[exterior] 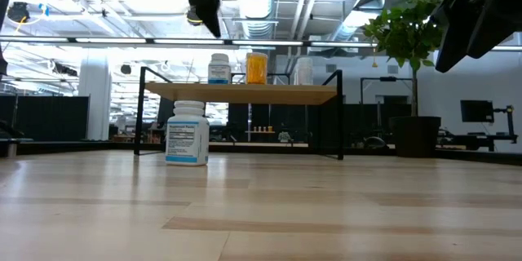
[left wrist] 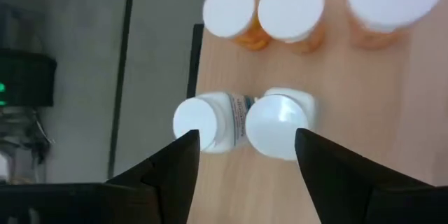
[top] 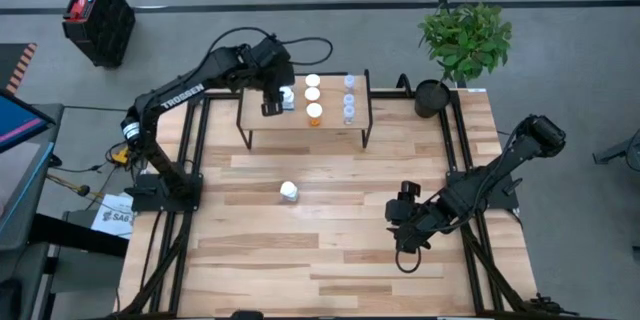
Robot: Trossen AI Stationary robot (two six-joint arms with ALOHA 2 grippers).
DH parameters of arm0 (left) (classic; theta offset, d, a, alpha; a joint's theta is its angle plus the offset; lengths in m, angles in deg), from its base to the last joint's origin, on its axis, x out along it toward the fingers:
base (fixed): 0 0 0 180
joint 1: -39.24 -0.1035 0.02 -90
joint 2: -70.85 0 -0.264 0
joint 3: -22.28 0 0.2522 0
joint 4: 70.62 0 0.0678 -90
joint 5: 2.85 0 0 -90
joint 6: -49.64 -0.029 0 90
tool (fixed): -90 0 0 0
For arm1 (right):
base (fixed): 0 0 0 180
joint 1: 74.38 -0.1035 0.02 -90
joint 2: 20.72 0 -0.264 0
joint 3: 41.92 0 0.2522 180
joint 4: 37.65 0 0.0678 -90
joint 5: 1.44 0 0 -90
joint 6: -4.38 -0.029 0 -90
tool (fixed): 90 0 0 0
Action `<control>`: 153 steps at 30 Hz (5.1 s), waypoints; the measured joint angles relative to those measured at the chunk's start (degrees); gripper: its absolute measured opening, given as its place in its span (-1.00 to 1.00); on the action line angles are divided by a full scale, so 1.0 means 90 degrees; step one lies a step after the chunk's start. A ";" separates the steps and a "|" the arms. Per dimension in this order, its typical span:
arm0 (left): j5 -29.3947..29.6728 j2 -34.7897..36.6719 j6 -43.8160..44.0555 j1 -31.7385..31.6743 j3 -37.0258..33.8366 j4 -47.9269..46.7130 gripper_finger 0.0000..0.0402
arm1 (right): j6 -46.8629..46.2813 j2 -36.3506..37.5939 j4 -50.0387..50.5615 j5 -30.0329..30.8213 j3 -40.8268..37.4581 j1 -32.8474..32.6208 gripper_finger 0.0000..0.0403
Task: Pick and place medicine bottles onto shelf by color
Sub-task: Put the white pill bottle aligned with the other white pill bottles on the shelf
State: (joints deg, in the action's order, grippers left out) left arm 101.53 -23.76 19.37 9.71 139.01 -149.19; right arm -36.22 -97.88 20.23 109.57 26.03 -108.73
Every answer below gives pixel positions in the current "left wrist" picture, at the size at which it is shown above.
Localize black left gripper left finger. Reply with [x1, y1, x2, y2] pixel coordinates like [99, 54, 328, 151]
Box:
[104, 128, 202, 224]

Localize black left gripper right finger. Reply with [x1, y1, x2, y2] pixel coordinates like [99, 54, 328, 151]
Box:
[295, 127, 448, 224]

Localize white medicine bottle blue label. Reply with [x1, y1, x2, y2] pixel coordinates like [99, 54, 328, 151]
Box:
[244, 86, 318, 162]
[172, 91, 253, 154]

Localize orange pill bottle white cap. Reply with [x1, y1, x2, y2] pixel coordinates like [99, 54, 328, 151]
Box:
[346, 0, 445, 52]
[257, 0, 326, 55]
[202, 0, 272, 52]

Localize black box green lights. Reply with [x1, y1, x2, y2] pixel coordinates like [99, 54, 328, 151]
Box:
[0, 48, 58, 109]

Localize grey equipment with cables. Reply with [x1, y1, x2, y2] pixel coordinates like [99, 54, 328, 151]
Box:
[0, 106, 55, 185]

